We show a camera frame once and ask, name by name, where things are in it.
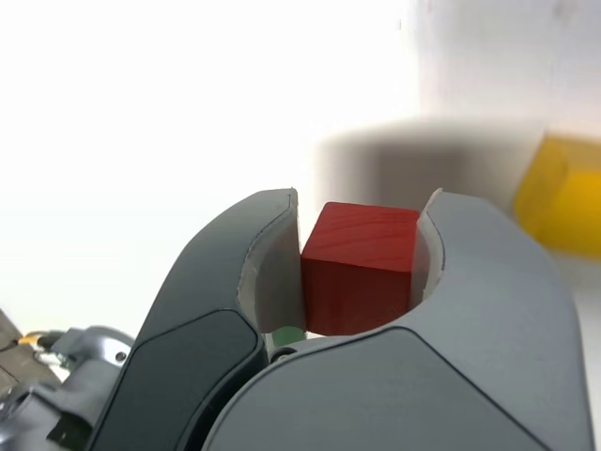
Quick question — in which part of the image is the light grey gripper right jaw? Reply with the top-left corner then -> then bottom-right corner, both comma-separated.
201,187 -> 595,451

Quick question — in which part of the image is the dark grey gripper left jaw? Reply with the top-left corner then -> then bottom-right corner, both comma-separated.
86,187 -> 307,451

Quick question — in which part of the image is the green cube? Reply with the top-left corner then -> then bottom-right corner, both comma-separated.
270,325 -> 305,351

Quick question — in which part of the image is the red cube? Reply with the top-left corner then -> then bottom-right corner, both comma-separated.
300,201 -> 422,337

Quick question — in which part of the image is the yellow cube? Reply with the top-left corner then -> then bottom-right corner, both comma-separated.
514,133 -> 601,260

